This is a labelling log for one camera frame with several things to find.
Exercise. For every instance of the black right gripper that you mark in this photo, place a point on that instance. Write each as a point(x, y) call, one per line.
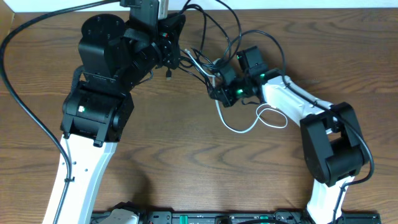
point(224, 90)

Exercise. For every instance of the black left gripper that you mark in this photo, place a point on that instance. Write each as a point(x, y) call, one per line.
point(172, 30)

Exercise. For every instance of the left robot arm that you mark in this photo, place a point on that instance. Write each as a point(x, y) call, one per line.
point(116, 56)

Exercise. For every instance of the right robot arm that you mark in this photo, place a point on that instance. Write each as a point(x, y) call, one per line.
point(333, 145)

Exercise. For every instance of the clear tape piece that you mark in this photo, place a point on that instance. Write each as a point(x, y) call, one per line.
point(311, 82)

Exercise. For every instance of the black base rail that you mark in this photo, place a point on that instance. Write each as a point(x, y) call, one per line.
point(127, 212)

